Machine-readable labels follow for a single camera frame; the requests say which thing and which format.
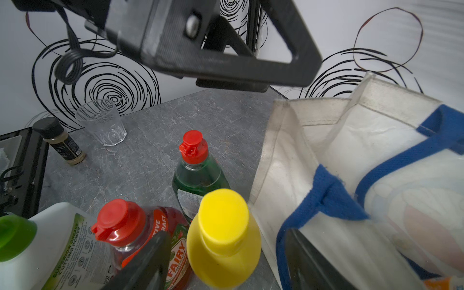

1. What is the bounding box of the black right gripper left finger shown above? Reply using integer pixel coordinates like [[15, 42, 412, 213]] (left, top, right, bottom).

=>
[[103, 232, 170, 290]]

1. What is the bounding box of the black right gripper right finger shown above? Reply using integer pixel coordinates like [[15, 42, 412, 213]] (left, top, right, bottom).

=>
[[285, 229, 355, 290]]

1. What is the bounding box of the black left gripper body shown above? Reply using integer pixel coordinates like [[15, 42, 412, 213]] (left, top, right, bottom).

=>
[[14, 1, 225, 78]]

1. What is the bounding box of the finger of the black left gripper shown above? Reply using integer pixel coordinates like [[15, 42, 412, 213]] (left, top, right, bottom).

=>
[[144, 0, 323, 88], [196, 16, 269, 93]]

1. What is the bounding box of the orange soap bottle yellow cap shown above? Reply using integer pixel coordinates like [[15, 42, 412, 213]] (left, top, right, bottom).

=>
[[186, 188, 261, 290], [424, 276, 464, 290]]

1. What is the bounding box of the green soap bottle red cap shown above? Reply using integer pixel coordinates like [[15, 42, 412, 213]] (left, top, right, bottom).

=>
[[172, 130, 230, 223]]

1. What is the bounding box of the white bag with blue handles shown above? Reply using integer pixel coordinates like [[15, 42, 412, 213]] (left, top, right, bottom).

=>
[[248, 74, 464, 290]]

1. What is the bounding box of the white soap bottle green cap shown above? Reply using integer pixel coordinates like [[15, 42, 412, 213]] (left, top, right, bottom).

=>
[[1, 203, 116, 290]]

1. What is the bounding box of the clear plastic cup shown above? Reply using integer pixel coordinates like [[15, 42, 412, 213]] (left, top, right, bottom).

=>
[[75, 99, 127, 147]]

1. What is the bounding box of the small brown bottle black cap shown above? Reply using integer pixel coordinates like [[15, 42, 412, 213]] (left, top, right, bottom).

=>
[[32, 117, 86, 166]]

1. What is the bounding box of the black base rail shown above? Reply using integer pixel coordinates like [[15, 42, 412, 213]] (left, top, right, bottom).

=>
[[1, 127, 49, 219]]

